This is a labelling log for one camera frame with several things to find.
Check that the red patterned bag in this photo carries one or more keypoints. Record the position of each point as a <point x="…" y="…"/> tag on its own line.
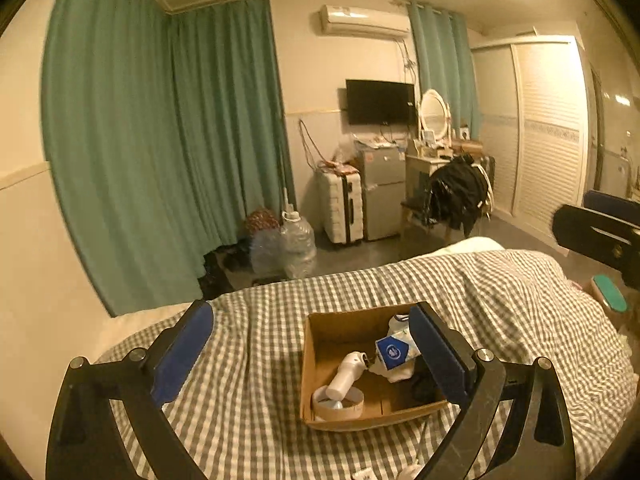
<point x="261" y="219"/>

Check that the green curtain right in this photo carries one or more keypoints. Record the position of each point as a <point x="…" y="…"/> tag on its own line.
<point x="445" y="62"/>

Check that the white air conditioner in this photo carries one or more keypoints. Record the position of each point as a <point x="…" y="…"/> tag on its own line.
<point x="348" y="20"/>

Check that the brown cardboard box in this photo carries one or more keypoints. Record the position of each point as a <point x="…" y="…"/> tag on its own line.
<point x="328" y="337"/>

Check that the white vanity desk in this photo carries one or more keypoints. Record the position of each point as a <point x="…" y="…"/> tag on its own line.
<point x="419" y="170"/>

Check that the black wall television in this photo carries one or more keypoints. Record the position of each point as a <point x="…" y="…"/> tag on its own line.
<point x="382" y="103"/>

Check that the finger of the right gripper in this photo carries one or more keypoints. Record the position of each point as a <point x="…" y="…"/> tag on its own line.
<point x="611" y="239"/>
<point x="613" y="206"/>

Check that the green curtain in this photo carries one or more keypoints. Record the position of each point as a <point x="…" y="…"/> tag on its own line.
<point x="445" y="62"/>
<point x="163" y="132"/>

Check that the white suitcase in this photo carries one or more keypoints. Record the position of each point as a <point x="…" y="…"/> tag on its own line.
<point x="340" y="196"/>

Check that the green white sponge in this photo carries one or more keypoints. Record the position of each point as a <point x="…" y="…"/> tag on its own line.
<point x="608" y="294"/>

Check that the wooden chair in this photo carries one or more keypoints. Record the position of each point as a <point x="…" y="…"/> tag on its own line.
<point x="424" y="212"/>

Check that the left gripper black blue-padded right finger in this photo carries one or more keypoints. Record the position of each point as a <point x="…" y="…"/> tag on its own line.
<point x="536" y="440"/>

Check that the white sliding wardrobe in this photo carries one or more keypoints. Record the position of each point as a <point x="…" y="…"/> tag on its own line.
<point x="534" y="121"/>

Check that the white spray bottle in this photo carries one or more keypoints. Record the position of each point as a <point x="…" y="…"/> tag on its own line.
<point x="348" y="372"/>

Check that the blue white tissue pack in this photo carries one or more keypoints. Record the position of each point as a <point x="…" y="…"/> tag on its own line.
<point x="396" y="349"/>

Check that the clear water jug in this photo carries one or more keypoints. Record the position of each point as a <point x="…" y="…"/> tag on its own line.
<point x="299" y="249"/>

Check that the green curtain left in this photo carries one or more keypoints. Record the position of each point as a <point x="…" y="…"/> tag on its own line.
<point x="163" y="132"/>

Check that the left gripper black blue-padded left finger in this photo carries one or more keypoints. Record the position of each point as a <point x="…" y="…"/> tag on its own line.
<point x="84" y="440"/>

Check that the black jacket on chair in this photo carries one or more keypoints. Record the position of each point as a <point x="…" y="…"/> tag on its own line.
<point x="459" y="194"/>

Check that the grey white checkered bedspread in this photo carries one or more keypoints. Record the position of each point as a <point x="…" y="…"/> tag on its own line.
<point x="237" y="414"/>

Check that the silver mini fridge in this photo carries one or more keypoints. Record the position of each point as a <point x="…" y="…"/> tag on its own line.
<point x="383" y="183"/>

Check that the tape roll in box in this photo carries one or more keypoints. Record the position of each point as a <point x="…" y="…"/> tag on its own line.
<point x="345" y="410"/>

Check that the oval vanity mirror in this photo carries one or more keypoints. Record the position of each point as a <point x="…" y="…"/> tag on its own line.
<point x="435" y="117"/>

